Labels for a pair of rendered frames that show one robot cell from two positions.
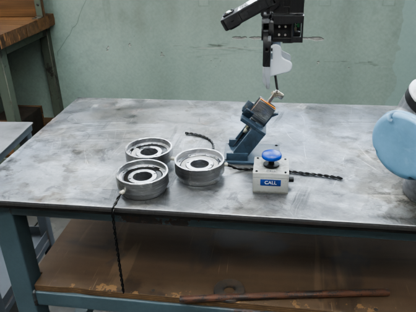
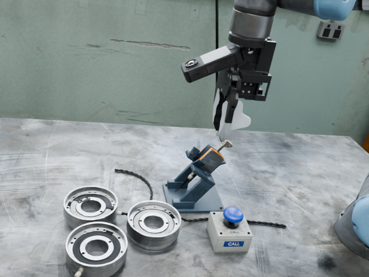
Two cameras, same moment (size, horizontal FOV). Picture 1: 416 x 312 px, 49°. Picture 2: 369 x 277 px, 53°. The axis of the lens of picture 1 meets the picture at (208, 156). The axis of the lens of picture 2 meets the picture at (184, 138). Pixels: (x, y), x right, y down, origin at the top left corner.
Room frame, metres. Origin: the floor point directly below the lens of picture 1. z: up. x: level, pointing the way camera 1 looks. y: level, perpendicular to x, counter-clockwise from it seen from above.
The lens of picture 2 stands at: (0.34, 0.21, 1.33)
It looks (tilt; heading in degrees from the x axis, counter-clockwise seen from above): 29 degrees down; 337
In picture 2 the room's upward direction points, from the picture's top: 10 degrees clockwise
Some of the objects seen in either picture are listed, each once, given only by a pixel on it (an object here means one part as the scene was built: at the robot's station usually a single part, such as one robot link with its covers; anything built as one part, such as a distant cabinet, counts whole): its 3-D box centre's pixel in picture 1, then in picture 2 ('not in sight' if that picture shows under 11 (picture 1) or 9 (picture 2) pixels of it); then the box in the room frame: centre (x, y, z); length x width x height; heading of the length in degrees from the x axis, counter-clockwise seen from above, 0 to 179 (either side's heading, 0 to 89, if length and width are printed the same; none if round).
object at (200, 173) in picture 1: (199, 167); (153, 225); (0.86, 0.02, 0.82); 0.10 x 0.10 x 0.04
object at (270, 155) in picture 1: (271, 163); (231, 221); (0.81, -0.13, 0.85); 0.04 x 0.04 x 0.05
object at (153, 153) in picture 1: (149, 155); (90, 209); (0.92, 0.13, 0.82); 0.10 x 0.10 x 0.04
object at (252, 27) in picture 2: not in sight; (250, 23); (0.95, -0.15, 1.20); 0.08 x 0.08 x 0.05
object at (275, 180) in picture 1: (273, 174); (231, 231); (0.81, -0.13, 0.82); 0.08 x 0.07 x 0.05; 81
